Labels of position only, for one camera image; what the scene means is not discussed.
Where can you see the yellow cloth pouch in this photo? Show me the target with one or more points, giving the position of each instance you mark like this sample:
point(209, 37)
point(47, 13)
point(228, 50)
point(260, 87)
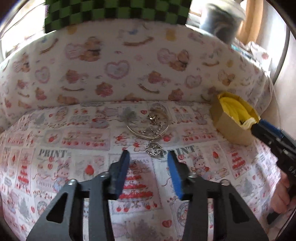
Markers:
point(237, 112)

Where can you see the hexagonal cardboard box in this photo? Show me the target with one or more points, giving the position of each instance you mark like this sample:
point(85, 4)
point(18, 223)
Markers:
point(228, 128)

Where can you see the plastic tub with dark contents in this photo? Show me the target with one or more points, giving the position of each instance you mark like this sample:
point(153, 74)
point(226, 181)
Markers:
point(222, 19)

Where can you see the wooden window frame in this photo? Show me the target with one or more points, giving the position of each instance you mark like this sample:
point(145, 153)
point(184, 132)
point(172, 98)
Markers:
point(250, 27)

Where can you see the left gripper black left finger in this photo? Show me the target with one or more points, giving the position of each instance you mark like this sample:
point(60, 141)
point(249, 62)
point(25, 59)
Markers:
point(63, 217)

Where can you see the teddy bear print sheet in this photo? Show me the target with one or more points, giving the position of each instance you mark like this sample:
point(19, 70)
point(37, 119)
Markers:
point(126, 60)

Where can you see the person's right hand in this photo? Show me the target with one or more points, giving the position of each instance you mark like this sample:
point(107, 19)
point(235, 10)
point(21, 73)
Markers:
point(281, 201)

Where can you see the christmas print bed cover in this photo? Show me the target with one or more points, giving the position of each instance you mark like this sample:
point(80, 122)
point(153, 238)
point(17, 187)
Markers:
point(46, 148)

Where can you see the green checkered tissue box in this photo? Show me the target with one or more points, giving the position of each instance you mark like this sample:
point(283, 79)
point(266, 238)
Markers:
point(64, 13)

